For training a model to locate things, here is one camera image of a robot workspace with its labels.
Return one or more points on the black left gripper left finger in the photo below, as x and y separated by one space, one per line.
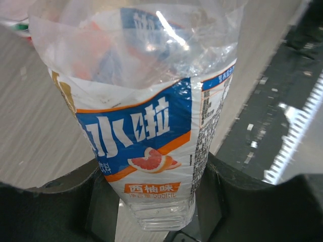
79 206

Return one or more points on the clear bottle blue white label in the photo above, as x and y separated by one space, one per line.
146 82

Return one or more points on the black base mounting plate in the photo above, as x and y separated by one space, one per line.
255 136

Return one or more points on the white slotted cable duct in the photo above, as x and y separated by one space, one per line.
299 121

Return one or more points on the clear bottle red label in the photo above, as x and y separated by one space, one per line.
14 17

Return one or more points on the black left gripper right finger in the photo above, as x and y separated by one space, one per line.
233 206

